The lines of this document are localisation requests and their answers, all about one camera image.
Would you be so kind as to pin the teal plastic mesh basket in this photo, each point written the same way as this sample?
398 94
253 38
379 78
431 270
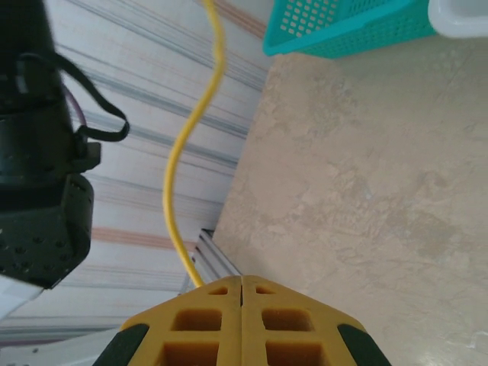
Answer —
343 34

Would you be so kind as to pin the aluminium frame rail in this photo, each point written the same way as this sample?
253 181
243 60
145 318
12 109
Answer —
215 259

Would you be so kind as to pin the white plastic mesh basket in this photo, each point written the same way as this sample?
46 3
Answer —
457 26

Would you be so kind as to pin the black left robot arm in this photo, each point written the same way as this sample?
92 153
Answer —
23 30

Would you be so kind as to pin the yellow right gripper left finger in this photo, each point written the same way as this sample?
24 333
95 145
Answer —
198 343

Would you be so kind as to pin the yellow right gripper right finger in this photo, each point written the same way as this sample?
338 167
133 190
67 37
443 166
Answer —
289 343

